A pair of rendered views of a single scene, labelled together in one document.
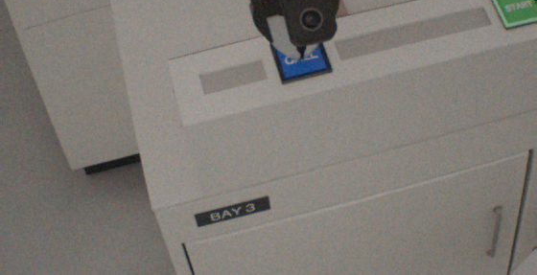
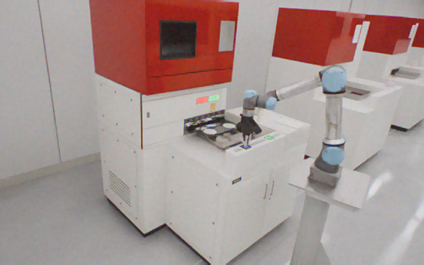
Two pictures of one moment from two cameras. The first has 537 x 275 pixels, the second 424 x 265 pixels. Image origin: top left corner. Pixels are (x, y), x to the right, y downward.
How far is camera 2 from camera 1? 133 cm
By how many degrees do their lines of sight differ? 43
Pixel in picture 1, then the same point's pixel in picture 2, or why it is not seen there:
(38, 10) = (149, 179)
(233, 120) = (242, 154)
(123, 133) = (157, 219)
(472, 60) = (268, 144)
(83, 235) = (150, 250)
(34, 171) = (127, 241)
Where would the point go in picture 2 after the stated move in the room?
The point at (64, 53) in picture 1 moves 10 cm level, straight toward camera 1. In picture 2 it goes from (152, 193) to (161, 199)
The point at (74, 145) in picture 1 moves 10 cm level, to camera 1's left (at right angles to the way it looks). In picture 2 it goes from (146, 224) to (135, 229)
